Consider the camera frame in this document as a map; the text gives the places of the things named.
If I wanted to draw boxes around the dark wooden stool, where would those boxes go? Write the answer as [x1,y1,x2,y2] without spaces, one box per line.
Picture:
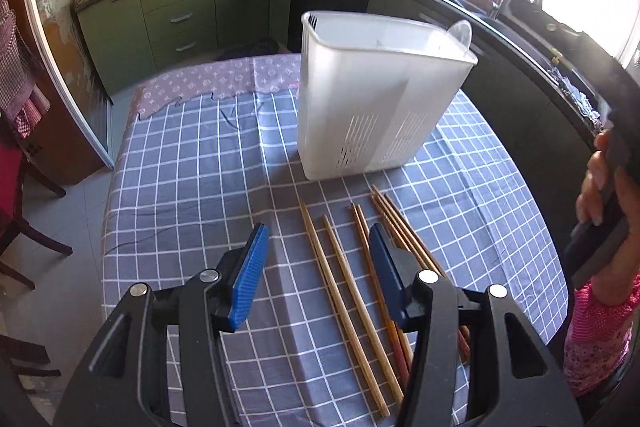
[0,334,61,395]

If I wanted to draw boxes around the light bamboo chopstick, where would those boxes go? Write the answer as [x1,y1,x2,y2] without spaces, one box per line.
[322,215,405,404]
[299,199,390,418]

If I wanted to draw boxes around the crumpled dishcloth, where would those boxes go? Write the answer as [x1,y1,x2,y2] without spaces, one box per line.
[547,67,603,128]

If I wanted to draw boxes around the blue checked tablecloth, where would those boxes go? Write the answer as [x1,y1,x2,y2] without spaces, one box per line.
[100,87,571,427]

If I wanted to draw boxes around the white plastic utensil holder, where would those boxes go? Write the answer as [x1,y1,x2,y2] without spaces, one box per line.
[296,10,479,181]

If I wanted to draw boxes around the green drawer cabinets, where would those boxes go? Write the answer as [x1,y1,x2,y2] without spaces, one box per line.
[75,0,296,95]

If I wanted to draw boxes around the person's right hand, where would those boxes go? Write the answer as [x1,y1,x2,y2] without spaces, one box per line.
[575,129,640,235]

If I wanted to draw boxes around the red checked apron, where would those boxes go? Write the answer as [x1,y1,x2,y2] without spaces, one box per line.
[0,0,51,138]

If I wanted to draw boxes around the glass sliding door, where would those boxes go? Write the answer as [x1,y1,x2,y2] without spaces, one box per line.
[20,0,116,170]

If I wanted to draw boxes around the red cushioned wooden chair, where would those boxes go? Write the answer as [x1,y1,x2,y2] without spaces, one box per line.
[0,142,73,290]

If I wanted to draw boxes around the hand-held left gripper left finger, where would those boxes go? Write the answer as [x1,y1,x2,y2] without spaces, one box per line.
[52,222,271,427]

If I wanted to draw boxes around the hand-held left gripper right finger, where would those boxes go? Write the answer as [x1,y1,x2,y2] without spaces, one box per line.
[367,223,586,427]

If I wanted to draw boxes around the dark floor cloth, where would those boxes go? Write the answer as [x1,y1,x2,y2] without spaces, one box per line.
[215,38,291,60]

